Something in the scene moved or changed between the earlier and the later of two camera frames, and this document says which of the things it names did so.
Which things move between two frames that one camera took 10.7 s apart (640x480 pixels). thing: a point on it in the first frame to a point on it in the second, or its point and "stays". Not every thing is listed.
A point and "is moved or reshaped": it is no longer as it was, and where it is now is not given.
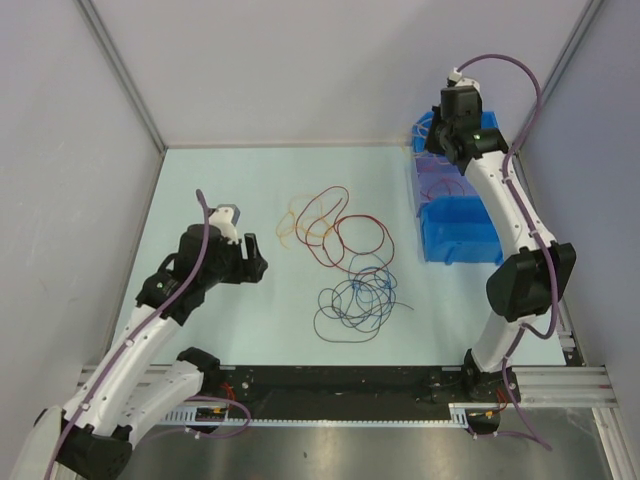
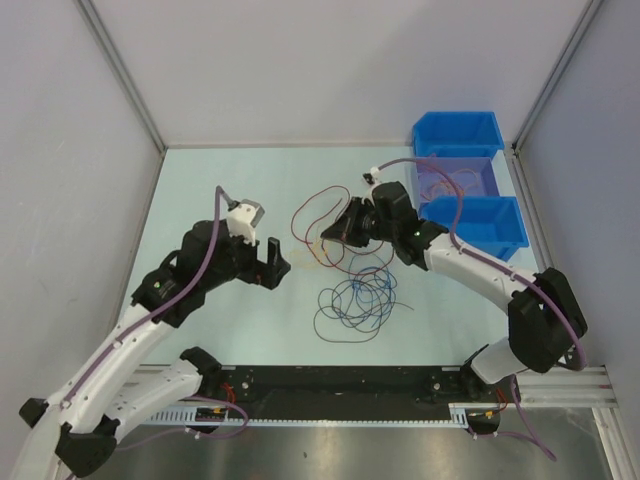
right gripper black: (433, 146) to (346, 227)
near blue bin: (458, 230) stays
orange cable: (401, 141) is moved or reshaped
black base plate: (280, 386) stays
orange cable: (307, 214) is moved or reshaped
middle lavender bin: (438, 176) stays
